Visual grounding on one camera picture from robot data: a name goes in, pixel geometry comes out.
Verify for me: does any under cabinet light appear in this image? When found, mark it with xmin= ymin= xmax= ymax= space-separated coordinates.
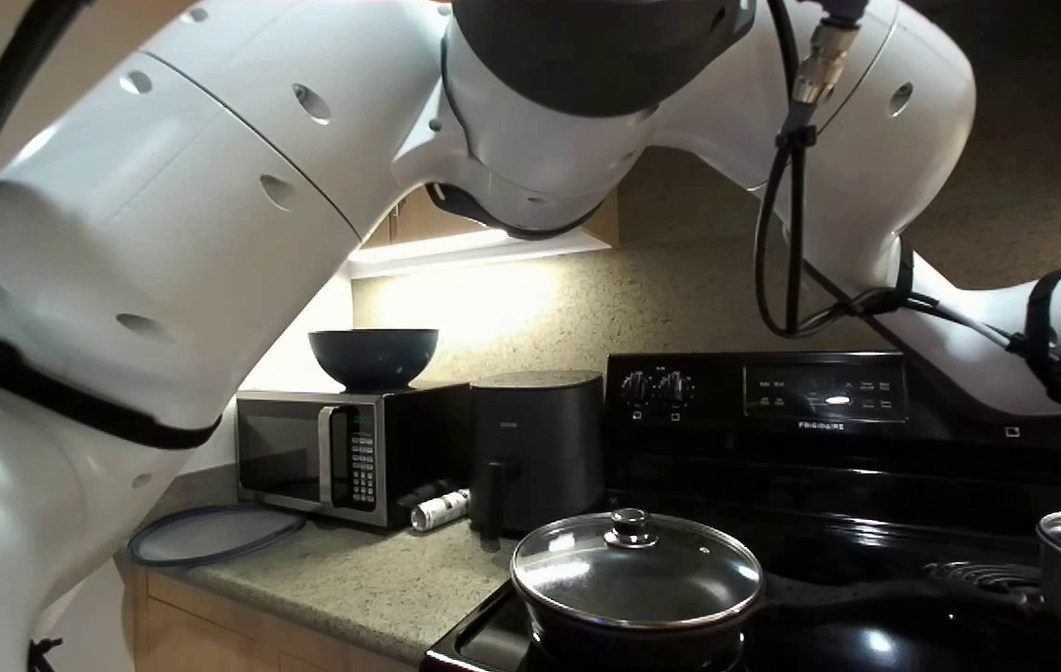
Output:
xmin=341 ymin=227 xmax=615 ymax=283

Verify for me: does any black air fryer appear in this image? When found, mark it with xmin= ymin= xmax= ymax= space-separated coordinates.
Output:
xmin=466 ymin=371 xmax=610 ymax=543

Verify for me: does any dark round bowl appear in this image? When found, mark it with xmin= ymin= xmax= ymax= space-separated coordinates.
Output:
xmin=307 ymin=325 xmax=444 ymax=395

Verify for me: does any wooden upper cabinet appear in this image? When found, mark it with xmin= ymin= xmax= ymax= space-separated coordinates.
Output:
xmin=357 ymin=183 xmax=621 ymax=253

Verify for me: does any clear salt shaker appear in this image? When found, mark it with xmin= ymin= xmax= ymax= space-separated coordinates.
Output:
xmin=406 ymin=484 xmax=478 ymax=536

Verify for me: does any black electric stove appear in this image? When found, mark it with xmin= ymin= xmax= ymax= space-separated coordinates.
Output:
xmin=418 ymin=349 xmax=1061 ymax=672

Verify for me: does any large glass pan lid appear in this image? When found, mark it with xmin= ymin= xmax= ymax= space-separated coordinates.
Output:
xmin=509 ymin=504 xmax=767 ymax=635

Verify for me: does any stainless steel microwave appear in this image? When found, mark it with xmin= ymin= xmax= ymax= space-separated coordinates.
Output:
xmin=233 ymin=385 xmax=475 ymax=534

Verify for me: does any black frying pan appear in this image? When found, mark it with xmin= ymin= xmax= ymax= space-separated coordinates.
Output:
xmin=509 ymin=566 xmax=1047 ymax=672

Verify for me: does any gray round plate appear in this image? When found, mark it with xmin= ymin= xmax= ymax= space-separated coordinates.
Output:
xmin=128 ymin=500 xmax=309 ymax=570

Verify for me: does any wooden base cabinet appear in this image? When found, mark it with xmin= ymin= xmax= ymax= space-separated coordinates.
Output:
xmin=117 ymin=559 xmax=429 ymax=672

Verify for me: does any black range hood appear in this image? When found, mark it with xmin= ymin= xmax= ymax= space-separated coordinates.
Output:
xmin=926 ymin=0 xmax=1061 ymax=50

